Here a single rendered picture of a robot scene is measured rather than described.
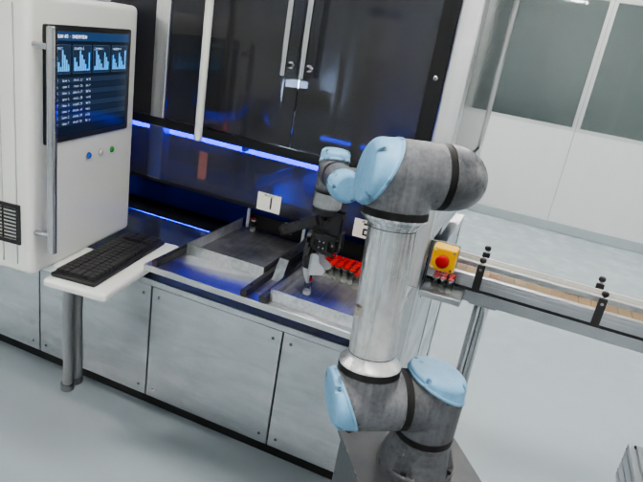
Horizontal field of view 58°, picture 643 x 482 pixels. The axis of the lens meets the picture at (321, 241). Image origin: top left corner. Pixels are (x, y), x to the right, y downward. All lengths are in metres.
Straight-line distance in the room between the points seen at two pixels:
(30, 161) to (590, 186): 5.47
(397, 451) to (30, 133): 1.19
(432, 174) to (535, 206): 5.47
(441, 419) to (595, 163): 5.36
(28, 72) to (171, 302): 0.99
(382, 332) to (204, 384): 1.39
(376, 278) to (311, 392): 1.16
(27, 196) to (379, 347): 1.09
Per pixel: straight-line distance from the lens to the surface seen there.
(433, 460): 1.19
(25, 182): 1.74
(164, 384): 2.44
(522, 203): 6.41
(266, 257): 1.83
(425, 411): 1.11
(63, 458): 2.41
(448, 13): 1.70
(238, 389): 2.25
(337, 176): 1.32
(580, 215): 6.44
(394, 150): 0.94
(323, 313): 1.51
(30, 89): 1.68
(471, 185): 0.99
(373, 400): 1.06
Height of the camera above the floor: 1.58
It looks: 20 degrees down
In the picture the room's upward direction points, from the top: 10 degrees clockwise
